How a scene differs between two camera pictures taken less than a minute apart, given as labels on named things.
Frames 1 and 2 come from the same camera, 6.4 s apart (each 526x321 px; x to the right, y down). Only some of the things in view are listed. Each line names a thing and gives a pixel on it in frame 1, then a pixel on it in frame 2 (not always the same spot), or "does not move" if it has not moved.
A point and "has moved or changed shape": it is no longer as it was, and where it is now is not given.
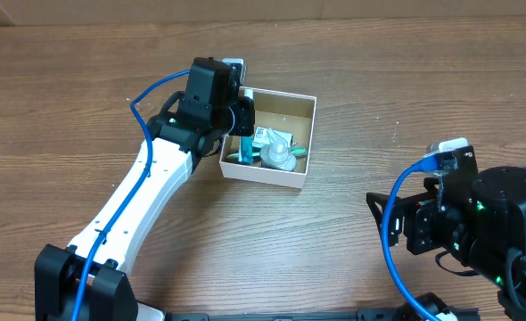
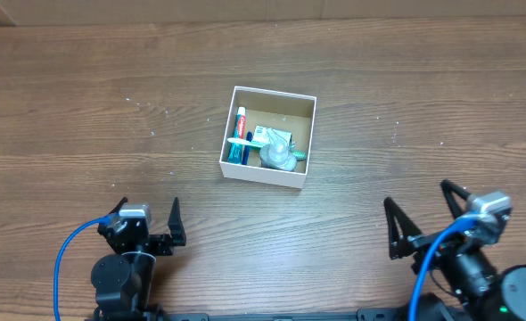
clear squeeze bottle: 275,154 does not move
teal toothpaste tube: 246,142 has moved or changed shape
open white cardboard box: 280,111 does not move
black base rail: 379,315 does not move
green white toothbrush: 298,152 → 295,155
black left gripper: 246,119 → 163,242
